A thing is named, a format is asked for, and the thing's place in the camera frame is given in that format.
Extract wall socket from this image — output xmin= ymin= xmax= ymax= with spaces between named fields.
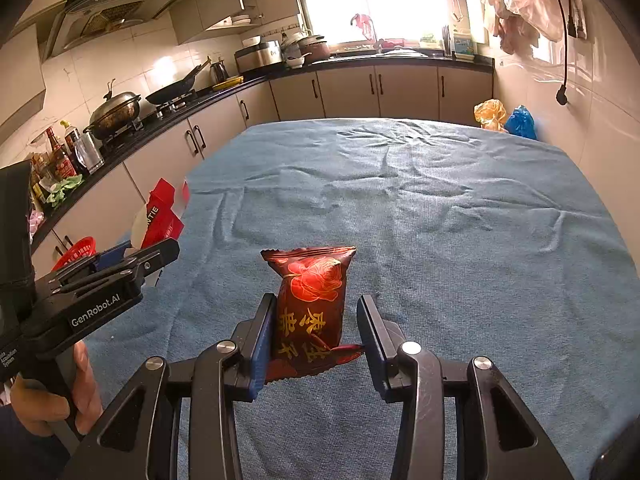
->
xmin=570 ymin=0 xmax=588 ymax=41

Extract black kitchen countertop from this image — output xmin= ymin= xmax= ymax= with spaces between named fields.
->
xmin=27 ymin=51 xmax=496 ymax=248

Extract black power cable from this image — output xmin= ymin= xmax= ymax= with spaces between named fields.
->
xmin=547 ymin=0 xmax=576 ymax=106

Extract brown cooking pot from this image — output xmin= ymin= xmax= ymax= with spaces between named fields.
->
xmin=299 ymin=35 xmax=332 ymax=65

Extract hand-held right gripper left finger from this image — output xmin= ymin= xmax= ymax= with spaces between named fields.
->
xmin=62 ymin=292 xmax=278 ymax=480

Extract black wok pan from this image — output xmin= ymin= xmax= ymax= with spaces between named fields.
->
xmin=145 ymin=57 xmax=212 ymax=106

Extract person's left hand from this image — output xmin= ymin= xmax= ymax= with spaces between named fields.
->
xmin=10 ymin=340 xmax=103 ymax=437

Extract blue tablecloth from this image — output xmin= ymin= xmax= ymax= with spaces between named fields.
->
xmin=82 ymin=117 xmax=631 ymax=480

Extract rice cooker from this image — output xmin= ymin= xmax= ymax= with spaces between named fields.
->
xmin=234 ymin=40 xmax=283 ymax=73

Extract blue plastic bag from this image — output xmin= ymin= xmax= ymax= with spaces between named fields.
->
xmin=504 ymin=105 xmax=538 ymax=141

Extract gas stove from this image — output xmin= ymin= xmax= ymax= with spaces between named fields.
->
xmin=100 ymin=87 xmax=201 ymax=146

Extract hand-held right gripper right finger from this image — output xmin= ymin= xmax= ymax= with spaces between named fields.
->
xmin=356 ymin=294 xmax=576 ymax=480

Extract red mesh basket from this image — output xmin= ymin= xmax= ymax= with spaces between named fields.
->
xmin=50 ymin=236 xmax=97 ymax=272

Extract person's left forearm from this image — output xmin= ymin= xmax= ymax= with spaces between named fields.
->
xmin=0 ymin=400 xmax=68 ymax=480

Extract hanging plastic bags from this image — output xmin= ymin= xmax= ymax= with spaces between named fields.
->
xmin=482 ymin=0 xmax=568 ymax=56

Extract red white carton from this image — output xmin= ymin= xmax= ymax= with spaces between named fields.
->
xmin=132 ymin=177 xmax=191 ymax=251

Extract red label sauce bottle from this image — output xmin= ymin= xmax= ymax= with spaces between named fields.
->
xmin=45 ymin=127 xmax=73 ymax=181

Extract glass jar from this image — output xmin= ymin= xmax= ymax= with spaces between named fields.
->
xmin=75 ymin=132 xmax=105 ymax=175

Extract beige base cabinets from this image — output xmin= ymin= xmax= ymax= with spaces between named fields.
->
xmin=30 ymin=62 xmax=495 ymax=271

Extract pink cloth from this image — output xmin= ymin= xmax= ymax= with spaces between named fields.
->
xmin=350 ymin=12 xmax=378 ymax=41

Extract range hood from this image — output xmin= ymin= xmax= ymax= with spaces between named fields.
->
xmin=42 ymin=0 xmax=198 ymax=61

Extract dark red snack packet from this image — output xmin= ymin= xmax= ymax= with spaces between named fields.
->
xmin=260 ymin=246 xmax=363 ymax=385

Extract steel pot with lid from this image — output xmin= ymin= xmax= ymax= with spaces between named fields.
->
xmin=84 ymin=79 xmax=142 ymax=141

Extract white cutting board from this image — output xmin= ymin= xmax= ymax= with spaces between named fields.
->
xmin=465 ymin=0 xmax=488 ymax=43

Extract blue white box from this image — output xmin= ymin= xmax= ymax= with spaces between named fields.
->
xmin=450 ymin=27 xmax=476 ymax=58

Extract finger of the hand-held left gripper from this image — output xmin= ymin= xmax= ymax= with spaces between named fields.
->
xmin=47 ymin=237 xmax=181 ymax=296
xmin=61 ymin=241 xmax=135 ymax=277

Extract upper wall cabinets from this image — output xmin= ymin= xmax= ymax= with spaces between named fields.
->
xmin=0 ymin=0 xmax=307 ymax=131

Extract yellow plastic bag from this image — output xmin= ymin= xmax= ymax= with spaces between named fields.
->
xmin=473 ymin=99 xmax=508 ymax=133

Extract dark sauce bottle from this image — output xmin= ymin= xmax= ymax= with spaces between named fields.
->
xmin=60 ymin=120 xmax=86 ymax=176

